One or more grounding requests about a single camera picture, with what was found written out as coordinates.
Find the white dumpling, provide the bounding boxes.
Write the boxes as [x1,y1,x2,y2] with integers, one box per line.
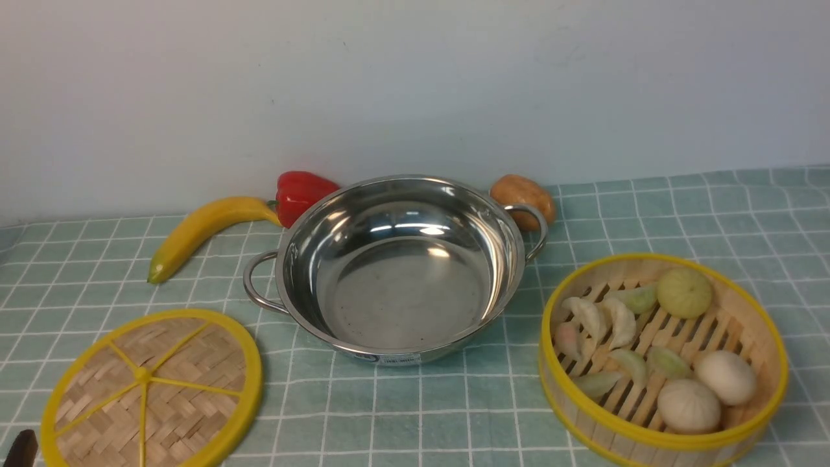
[600,296,637,351]
[562,296,610,341]

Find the white round bun right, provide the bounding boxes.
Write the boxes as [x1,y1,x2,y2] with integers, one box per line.
[694,350,758,406]

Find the stainless steel two-handled pot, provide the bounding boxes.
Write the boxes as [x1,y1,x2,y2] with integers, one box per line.
[241,174,549,366]

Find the white dumpling left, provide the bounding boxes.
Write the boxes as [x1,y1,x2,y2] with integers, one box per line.
[562,296,610,341]

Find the green dumpling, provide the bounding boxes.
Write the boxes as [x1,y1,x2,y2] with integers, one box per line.
[572,370,623,400]
[610,348,648,387]
[604,283,658,315]
[646,346,693,379]

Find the yellow-rimmed woven steamer lid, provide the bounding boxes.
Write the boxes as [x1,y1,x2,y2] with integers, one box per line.
[39,308,264,466]

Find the white round bun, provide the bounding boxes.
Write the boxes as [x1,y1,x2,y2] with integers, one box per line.
[694,350,758,406]
[656,379,721,434]

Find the green dumpling centre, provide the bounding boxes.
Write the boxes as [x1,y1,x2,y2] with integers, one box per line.
[610,348,648,387]

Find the pink dumpling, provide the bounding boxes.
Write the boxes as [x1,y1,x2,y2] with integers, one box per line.
[552,321,583,361]

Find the green dumpling top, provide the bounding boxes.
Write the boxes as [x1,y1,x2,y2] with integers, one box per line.
[604,283,658,315]

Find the white dumpling centre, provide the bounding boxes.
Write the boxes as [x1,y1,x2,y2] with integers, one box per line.
[600,296,637,351]

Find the green round bun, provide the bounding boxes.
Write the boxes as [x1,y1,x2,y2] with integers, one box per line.
[656,268,713,319]

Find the green dumpling front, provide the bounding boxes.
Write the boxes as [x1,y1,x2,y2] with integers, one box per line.
[572,370,623,400]

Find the white round bun front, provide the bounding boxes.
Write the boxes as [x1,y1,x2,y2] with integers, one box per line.
[656,379,721,434]

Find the red bell pepper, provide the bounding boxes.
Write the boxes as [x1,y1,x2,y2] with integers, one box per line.
[267,171,340,228]

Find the green dumpling right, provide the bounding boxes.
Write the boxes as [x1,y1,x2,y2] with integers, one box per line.
[646,346,693,379]

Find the yellow-rimmed bamboo steamer basket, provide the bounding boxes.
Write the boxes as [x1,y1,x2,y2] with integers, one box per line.
[538,252,789,466]

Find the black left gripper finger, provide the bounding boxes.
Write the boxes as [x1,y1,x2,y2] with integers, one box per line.
[4,429,38,467]

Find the brown potato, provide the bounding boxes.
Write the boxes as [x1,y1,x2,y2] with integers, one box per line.
[489,174,556,226]

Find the yellow banana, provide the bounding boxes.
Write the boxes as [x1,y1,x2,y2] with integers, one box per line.
[147,197,289,285]

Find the green checkered tablecloth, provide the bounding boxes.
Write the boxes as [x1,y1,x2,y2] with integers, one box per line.
[1,166,829,466]

